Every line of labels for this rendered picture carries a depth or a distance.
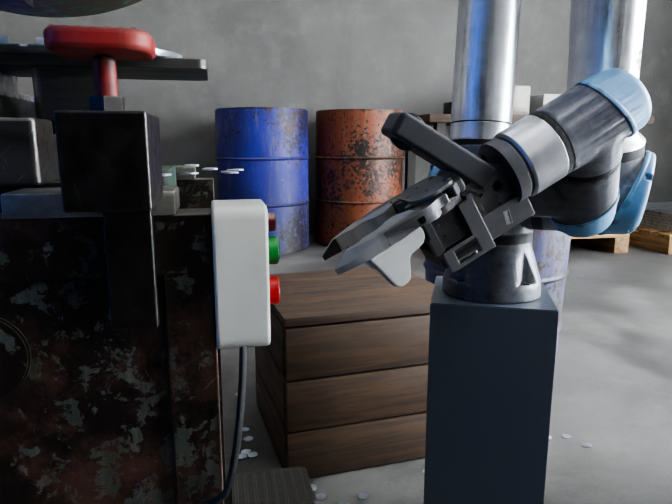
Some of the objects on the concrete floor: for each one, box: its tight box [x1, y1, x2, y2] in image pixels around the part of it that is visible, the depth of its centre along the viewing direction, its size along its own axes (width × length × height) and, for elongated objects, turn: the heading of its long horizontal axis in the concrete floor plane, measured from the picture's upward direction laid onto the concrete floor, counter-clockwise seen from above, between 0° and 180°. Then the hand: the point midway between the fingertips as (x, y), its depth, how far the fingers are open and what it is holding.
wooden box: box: [255, 267, 434, 479], centre depth 135 cm, size 40×38×35 cm
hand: (336, 252), depth 56 cm, fingers open, 6 cm apart
